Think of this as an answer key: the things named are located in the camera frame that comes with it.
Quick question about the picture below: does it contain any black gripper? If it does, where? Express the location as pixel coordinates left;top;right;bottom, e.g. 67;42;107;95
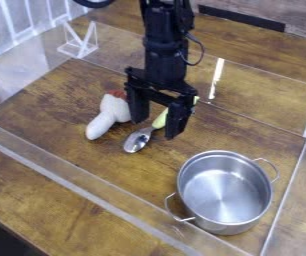
126;39;198;139

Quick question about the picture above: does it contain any white toy mushroom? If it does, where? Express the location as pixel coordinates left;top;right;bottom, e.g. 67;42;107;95
86;90;131;140

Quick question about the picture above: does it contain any green handled metal spoon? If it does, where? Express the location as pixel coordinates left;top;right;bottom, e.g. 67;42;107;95
123;95;202;154

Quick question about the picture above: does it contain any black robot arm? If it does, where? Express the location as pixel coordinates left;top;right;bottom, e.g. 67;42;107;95
126;0;198;139

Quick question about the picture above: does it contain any stainless steel pot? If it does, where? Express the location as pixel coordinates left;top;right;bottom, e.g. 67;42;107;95
164;150;281;236

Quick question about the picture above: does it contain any black strip on wall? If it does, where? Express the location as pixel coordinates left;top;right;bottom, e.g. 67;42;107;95
198;4;286;32

